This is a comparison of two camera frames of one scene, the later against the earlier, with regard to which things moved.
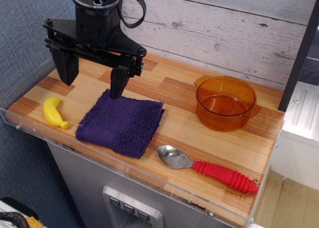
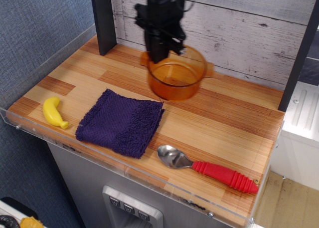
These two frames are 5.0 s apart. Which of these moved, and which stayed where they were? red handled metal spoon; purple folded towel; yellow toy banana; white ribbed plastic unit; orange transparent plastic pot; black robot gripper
Moved: black robot gripper; orange transparent plastic pot
Stayed: yellow toy banana; white ribbed plastic unit; red handled metal spoon; purple folded towel
